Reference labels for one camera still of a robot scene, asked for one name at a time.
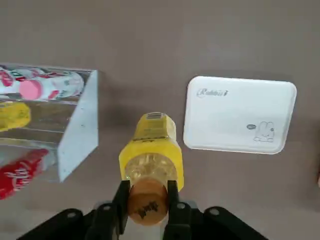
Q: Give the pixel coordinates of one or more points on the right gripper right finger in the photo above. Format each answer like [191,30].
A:
[172,200]

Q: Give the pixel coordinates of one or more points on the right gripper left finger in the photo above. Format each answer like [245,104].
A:
[122,200]

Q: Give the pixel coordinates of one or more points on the yellow Rock Sugar Pear bottle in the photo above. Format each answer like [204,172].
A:
[12,117]
[150,150]

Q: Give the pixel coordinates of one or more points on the clear stepped shelf white ends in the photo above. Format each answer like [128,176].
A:
[80,120]

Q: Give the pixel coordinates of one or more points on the red Coca-Cola bottle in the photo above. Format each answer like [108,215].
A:
[20,172]

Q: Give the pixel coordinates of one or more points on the cream rabbit-print tray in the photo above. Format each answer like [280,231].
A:
[237,112]

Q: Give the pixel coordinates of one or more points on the white AD bottle pink cap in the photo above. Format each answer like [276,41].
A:
[57,83]

